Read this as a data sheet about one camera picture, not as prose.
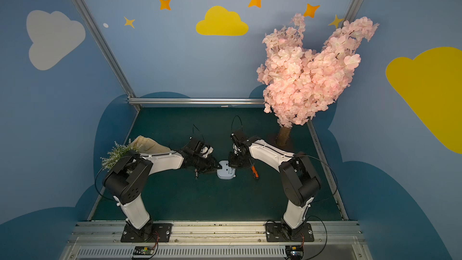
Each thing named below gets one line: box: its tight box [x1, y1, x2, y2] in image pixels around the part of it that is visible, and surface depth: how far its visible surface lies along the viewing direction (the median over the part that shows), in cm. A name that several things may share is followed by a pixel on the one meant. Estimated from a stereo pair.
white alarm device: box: [216, 160, 236, 180], surface depth 92 cm
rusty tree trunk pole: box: [276, 126, 292, 147], surface depth 97 cm
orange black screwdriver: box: [250, 164, 260, 180], surface depth 92 cm
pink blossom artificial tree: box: [256, 13, 379, 127], surface depth 58 cm
